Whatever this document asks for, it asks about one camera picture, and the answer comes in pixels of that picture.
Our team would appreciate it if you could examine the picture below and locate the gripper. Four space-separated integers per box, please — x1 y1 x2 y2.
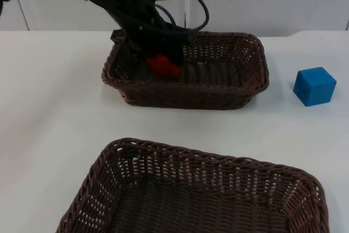
110 8 192 69

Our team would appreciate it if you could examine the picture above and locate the red cube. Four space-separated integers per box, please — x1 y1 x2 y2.
146 55 182 79

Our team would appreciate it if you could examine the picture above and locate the dark brown wicker basket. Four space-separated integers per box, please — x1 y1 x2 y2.
56 137 331 233
101 31 270 110

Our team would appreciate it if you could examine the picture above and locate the blue cube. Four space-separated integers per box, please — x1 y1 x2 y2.
293 67 337 107

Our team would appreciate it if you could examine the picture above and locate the black cable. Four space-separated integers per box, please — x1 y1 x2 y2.
163 0 210 34
153 4 177 31

